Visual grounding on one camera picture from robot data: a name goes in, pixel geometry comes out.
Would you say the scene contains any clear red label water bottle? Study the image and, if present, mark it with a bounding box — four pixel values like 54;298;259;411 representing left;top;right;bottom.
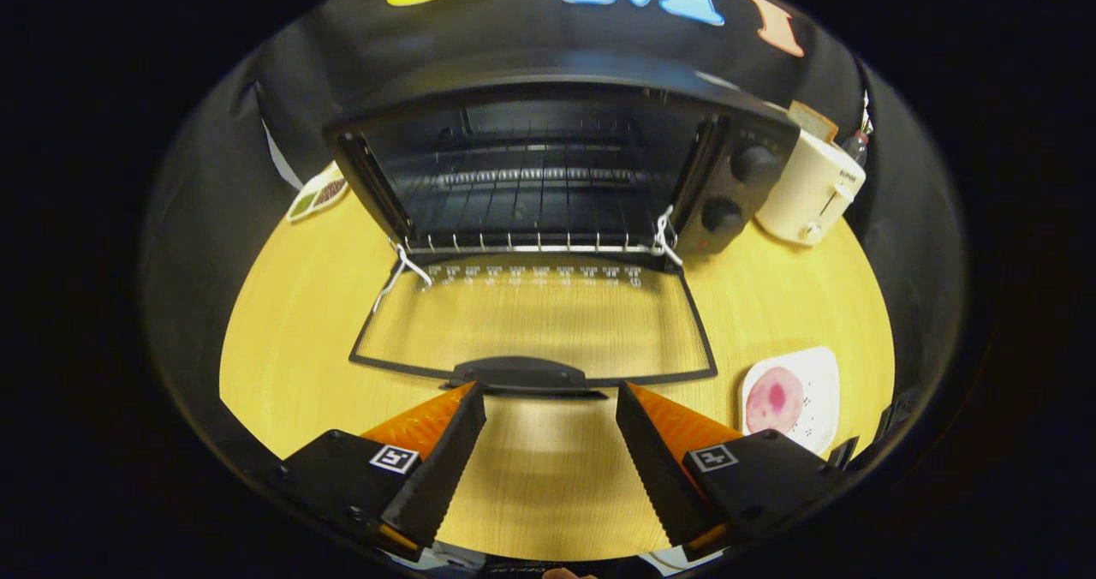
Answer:
842;125;873;169

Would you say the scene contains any white divided dish of beans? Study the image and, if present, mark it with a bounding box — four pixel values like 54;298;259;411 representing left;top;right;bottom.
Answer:
287;161;350;223

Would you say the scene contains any pink round meat slice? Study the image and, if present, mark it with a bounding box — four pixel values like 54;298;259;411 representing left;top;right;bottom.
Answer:
745;367;806;436

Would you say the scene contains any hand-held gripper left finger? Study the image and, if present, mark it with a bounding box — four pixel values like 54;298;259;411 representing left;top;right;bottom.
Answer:
265;380;487;563

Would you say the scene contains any white pop-up toaster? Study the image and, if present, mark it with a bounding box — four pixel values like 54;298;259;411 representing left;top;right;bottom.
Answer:
755;125;866;246

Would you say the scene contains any black backdrop cloth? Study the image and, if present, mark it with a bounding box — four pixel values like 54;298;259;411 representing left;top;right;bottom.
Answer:
141;0;968;477

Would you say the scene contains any white cord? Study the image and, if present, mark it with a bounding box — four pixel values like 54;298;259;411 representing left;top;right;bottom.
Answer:
652;206;686;268
374;238;434;313

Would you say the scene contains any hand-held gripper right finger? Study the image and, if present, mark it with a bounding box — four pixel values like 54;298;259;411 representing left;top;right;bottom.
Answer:
615;380;849;563

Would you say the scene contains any brown bread slice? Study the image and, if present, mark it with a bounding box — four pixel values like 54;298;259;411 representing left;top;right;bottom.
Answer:
788;99;840;145

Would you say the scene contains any black toaster oven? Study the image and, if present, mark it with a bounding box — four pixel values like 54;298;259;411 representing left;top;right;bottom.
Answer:
324;72;801;396

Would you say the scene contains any white square plate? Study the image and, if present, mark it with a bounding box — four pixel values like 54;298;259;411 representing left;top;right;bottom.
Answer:
739;346;841;458

